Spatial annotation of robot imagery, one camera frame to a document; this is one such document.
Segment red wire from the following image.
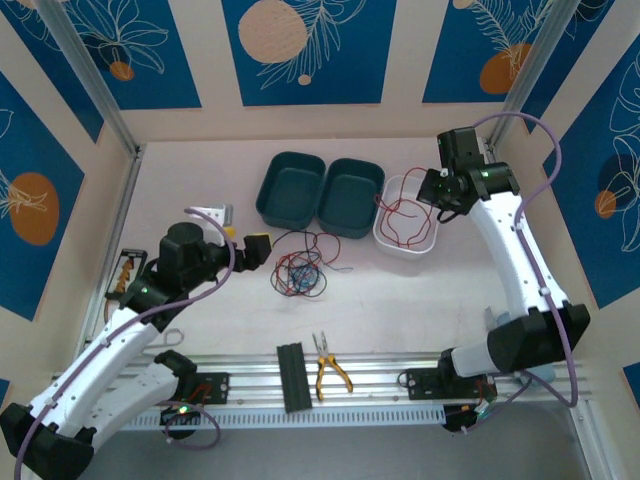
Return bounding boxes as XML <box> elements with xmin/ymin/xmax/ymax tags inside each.
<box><xmin>374</xmin><ymin>166</ymin><xmax>436</xmax><ymax>251</ymax></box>
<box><xmin>271</xmin><ymin>232</ymin><xmax>342</xmax><ymax>297</ymax></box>

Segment light blue wire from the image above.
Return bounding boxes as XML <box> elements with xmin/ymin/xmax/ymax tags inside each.
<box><xmin>294</xmin><ymin>259</ymin><xmax>355</xmax><ymax>289</ymax></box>

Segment black charging board with lead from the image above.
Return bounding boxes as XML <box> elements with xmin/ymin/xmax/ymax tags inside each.
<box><xmin>103</xmin><ymin>247</ymin><xmax>151</xmax><ymax>321</ymax></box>

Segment teal plastic bin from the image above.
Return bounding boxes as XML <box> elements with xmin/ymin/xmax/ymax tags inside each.
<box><xmin>255</xmin><ymin>151</ymin><xmax>329</xmax><ymax>232</ymax></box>
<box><xmin>317</xmin><ymin>158</ymin><xmax>387</xmax><ymax>242</ymax></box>

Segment white plastic bin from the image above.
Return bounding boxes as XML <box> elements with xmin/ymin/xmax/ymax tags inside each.
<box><xmin>372</xmin><ymin>174</ymin><xmax>441</xmax><ymax>262</ymax></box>

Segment black extrusion piece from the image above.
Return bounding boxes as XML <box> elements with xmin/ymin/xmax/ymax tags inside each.
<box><xmin>276</xmin><ymin>341</ymin><xmax>314</xmax><ymax>414</ymax></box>

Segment small black controller board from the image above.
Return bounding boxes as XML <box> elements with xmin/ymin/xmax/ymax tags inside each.
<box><xmin>158</xmin><ymin>402</ymin><xmax>203</xmax><ymax>427</ymax></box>
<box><xmin>442</xmin><ymin>402</ymin><xmax>496</xmax><ymax>436</ymax></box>

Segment light blue case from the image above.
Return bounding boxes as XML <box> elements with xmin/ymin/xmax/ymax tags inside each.
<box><xmin>482</xmin><ymin>305</ymin><xmax>557</xmax><ymax>396</ymax></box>

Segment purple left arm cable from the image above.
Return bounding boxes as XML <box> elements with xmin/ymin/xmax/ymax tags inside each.
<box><xmin>12</xmin><ymin>207</ymin><xmax>237</xmax><ymax>480</ymax></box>

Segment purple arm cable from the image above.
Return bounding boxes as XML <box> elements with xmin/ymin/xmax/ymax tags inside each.
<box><xmin>12</xmin><ymin>207</ymin><xmax>237</xmax><ymax>480</ymax></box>
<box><xmin>447</xmin><ymin>112</ymin><xmax>582</xmax><ymax>437</ymax></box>

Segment aluminium side rail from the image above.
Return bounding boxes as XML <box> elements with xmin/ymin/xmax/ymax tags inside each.
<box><xmin>74</xmin><ymin>147</ymin><xmax>146</xmax><ymax>371</ymax></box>

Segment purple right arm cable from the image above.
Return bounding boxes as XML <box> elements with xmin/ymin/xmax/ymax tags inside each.
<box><xmin>447</xmin><ymin>112</ymin><xmax>582</xmax><ymax>437</ymax></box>

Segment yellow handled pliers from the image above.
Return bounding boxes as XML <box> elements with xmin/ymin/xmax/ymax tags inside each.
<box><xmin>310</xmin><ymin>331</ymin><xmax>355</xmax><ymax>401</ymax></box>

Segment aluminium frame post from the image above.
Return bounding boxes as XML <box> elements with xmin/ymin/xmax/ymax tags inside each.
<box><xmin>487</xmin><ymin>0</ymin><xmax>581</xmax><ymax>149</ymax></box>
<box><xmin>37</xmin><ymin>0</ymin><xmax>144</xmax><ymax>159</ymax></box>

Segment aluminium rail platform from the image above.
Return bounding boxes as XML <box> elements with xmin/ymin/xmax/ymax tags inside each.
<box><xmin>47</xmin><ymin>352</ymin><xmax>599</xmax><ymax>409</ymax></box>

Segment white slotted cable duct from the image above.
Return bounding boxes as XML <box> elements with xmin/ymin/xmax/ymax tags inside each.
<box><xmin>119</xmin><ymin>403</ymin><xmax>447</xmax><ymax>431</ymax></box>

